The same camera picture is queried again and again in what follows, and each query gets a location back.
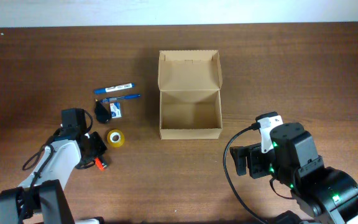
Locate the blue whiteboard marker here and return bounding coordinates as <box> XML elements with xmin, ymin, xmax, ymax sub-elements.
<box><xmin>94</xmin><ymin>83</ymin><xmax>135</xmax><ymax>95</ymax></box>

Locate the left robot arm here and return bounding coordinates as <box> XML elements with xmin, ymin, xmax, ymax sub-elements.
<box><xmin>0</xmin><ymin>128</ymin><xmax>107</xmax><ymax>224</ymax></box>

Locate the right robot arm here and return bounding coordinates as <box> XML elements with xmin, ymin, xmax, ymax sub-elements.
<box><xmin>224</xmin><ymin>123</ymin><xmax>358</xmax><ymax>223</ymax></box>

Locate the black binder clip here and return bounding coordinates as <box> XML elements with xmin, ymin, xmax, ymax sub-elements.
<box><xmin>94</xmin><ymin>100</ymin><xmax>111</xmax><ymax>124</ymax></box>

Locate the blue ballpoint pen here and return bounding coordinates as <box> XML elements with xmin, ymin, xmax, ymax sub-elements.
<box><xmin>100</xmin><ymin>94</ymin><xmax>140</xmax><ymax>103</ymax></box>

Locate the blue white staples box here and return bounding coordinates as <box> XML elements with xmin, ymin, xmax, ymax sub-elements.
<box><xmin>110</xmin><ymin>102</ymin><xmax>122</xmax><ymax>119</ymax></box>

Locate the yellow adhesive tape roll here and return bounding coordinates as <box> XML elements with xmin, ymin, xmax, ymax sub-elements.
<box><xmin>106</xmin><ymin>129</ymin><xmax>125</xmax><ymax>148</ymax></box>

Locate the cardboard box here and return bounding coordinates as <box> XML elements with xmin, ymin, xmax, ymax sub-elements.
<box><xmin>158</xmin><ymin>50</ymin><xmax>223</xmax><ymax>140</ymax></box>

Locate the red black stapler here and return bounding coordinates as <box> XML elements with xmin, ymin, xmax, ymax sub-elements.
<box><xmin>94</xmin><ymin>156</ymin><xmax>108</xmax><ymax>171</ymax></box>

